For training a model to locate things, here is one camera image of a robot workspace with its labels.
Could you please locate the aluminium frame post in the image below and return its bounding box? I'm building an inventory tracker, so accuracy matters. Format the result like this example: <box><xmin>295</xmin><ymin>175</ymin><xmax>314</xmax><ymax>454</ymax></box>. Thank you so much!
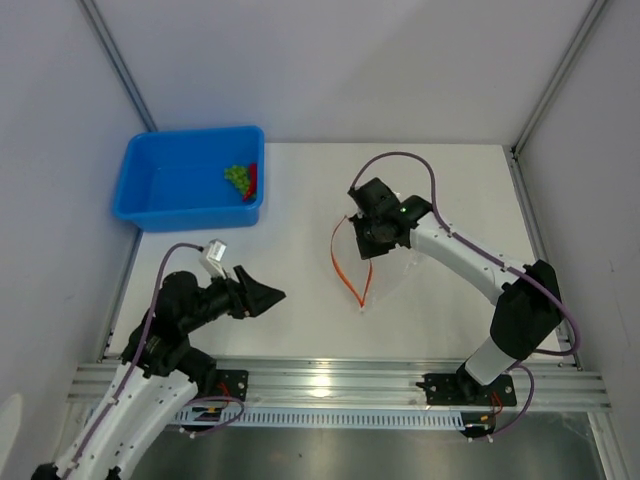
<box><xmin>510</xmin><ymin>0</ymin><xmax>611</xmax><ymax>160</ymax></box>
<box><xmin>76</xmin><ymin>0</ymin><xmax>158</xmax><ymax>132</ymax></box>

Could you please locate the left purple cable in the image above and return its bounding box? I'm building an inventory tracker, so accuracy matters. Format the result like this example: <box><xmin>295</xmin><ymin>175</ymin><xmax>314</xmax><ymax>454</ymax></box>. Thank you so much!
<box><xmin>54</xmin><ymin>242</ymin><xmax>247</xmax><ymax>476</ymax></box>

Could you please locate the left aluminium frame post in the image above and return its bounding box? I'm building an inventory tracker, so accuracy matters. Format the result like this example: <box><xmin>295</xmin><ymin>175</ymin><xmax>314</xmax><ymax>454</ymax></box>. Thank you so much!
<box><xmin>76</xmin><ymin>0</ymin><xmax>158</xmax><ymax>132</ymax></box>

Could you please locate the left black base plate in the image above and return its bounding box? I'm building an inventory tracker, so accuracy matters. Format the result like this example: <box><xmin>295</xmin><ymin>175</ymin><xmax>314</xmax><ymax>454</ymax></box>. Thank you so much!
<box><xmin>212</xmin><ymin>370</ymin><xmax>249</xmax><ymax>401</ymax></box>

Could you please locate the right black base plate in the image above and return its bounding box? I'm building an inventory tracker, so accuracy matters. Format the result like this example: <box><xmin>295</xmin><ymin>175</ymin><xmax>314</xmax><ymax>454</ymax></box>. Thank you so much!
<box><xmin>415</xmin><ymin>373</ymin><xmax>517</xmax><ymax>407</ymax></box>

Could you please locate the green grape bunch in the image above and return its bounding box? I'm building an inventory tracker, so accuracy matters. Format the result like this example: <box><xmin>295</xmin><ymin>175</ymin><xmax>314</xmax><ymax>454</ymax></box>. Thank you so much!
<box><xmin>224</xmin><ymin>165</ymin><xmax>251</xmax><ymax>195</ymax></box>

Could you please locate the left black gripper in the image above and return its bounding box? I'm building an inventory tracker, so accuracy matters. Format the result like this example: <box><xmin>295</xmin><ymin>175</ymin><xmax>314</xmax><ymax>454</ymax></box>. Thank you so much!
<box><xmin>182</xmin><ymin>264</ymin><xmax>285</xmax><ymax>333</ymax></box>

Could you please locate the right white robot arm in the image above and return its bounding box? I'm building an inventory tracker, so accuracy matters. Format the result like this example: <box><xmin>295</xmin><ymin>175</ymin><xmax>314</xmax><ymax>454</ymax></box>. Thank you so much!
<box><xmin>349</xmin><ymin>190</ymin><xmax>561</xmax><ymax>404</ymax></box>

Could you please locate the red chili pepper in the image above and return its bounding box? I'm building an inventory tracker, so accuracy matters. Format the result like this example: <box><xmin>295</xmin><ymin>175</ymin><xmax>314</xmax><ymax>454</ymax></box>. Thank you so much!
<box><xmin>243</xmin><ymin>163</ymin><xmax>258</xmax><ymax>202</ymax></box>

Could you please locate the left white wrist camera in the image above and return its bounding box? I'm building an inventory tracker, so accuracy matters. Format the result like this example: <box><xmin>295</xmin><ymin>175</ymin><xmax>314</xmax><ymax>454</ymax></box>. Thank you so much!
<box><xmin>199</xmin><ymin>239</ymin><xmax>227</xmax><ymax>279</ymax></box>

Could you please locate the right aluminium frame post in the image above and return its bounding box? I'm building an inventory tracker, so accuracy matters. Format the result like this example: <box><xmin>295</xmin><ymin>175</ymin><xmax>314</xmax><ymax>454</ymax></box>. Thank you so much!
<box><xmin>510</xmin><ymin>0</ymin><xmax>611</xmax><ymax>160</ymax></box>

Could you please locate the clear zip top bag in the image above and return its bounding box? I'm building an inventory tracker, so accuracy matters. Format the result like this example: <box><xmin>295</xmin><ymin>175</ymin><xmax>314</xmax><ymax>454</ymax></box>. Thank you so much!
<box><xmin>329</xmin><ymin>215</ymin><xmax>423</xmax><ymax>313</ymax></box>

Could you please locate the white slotted cable duct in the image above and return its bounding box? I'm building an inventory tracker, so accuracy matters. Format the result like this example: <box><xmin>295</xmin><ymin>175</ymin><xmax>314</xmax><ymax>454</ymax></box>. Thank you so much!
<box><xmin>172</xmin><ymin>407</ymin><xmax>464</xmax><ymax>430</ymax></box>

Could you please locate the blue plastic bin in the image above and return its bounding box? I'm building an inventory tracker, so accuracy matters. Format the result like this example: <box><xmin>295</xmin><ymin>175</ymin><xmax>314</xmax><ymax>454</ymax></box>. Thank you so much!
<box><xmin>112</xmin><ymin>126</ymin><xmax>266</xmax><ymax>233</ymax></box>

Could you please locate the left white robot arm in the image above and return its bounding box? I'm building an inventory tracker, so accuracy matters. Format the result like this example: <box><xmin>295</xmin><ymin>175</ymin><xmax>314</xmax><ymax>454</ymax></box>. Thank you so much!
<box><xmin>32</xmin><ymin>266</ymin><xmax>286</xmax><ymax>479</ymax></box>

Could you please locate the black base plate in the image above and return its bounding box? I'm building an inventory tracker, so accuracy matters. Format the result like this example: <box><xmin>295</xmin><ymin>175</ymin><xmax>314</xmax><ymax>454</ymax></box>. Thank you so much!
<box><xmin>415</xmin><ymin>373</ymin><xmax>517</xmax><ymax>407</ymax></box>
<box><xmin>212</xmin><ymin>370</ymin><xmax>249</xmax><ymax>401</ymax></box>

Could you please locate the aluminium mounting rail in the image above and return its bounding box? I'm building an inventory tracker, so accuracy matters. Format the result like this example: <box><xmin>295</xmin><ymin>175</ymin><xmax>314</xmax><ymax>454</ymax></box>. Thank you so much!
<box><xmin>67</xmin><ymin>355</ymin><xmax>612</xmax><ymax>412</ymax></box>

